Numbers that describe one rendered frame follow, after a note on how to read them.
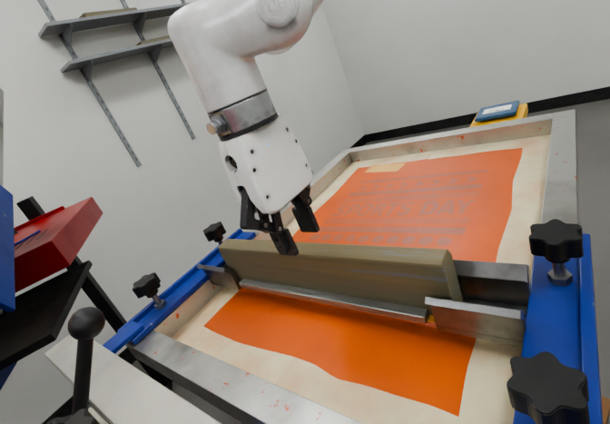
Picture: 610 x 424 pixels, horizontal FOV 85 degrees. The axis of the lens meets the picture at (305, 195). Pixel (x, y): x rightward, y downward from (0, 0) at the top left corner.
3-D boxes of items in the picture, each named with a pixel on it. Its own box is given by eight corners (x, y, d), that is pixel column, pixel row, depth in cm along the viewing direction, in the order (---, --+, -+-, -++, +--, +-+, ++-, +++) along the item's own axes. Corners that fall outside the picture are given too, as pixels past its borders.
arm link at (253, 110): (225, 108, 33) (238, 134, 34) (279, 83, 39) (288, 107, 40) (186, 123, 38) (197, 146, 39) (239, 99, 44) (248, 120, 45)
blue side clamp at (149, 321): (251, 252, 78) (238, 228, 76) (266, 254, 75) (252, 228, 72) (139, 359, 58) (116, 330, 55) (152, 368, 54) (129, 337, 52)
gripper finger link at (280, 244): (264, 223, 39) (286, 269, 41) (280, 209, 41) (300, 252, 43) (246, 223, 41) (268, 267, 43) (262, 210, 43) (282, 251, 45)
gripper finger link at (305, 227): (300, 191, 44) (318, 232, 46) (313, 180, 46) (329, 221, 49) (283, 192, 46) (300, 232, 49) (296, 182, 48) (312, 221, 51)
